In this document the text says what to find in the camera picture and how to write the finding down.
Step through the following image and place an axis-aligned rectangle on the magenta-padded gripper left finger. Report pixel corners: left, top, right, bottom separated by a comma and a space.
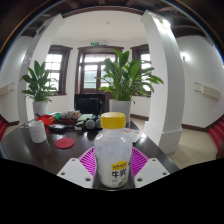
56, 146, 98, 190

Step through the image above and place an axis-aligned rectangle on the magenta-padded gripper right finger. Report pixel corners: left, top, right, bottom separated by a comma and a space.
131, 146, 171, 189

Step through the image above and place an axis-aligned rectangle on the yellow-capped clear plastic bottle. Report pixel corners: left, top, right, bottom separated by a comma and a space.
93, 111, 134, 190

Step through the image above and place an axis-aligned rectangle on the flat round red coaster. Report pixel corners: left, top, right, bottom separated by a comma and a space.
54, 137, 75, 150

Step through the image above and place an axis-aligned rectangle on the green cloth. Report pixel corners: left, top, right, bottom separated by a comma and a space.
77, 113, 94, 123

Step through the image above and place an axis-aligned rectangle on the white speckled mug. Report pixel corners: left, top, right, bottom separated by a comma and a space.
27, 119, 48, 144

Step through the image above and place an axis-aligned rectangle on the red plastic box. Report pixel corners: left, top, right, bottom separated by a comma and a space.
35, 113, 57, 126

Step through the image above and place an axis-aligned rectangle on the black chair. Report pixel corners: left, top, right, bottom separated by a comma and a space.
73, 93, 106, 116

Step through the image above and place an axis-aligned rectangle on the small-leaved plant in white pot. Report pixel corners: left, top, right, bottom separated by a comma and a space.
19, 60, 59, 119

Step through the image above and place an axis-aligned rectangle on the large plant in white pot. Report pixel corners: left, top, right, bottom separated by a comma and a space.
96, 49, 165, 125

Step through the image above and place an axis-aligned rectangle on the dark wooden glazed door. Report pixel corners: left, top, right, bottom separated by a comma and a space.
77, 45, 124, 96

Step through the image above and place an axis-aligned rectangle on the white wall radiator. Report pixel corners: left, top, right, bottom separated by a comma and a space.
194, 82, 222, 100
0, 82, 16, 97

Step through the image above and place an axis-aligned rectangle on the wall lamp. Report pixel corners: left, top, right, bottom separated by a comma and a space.
179, 51, 191, 63

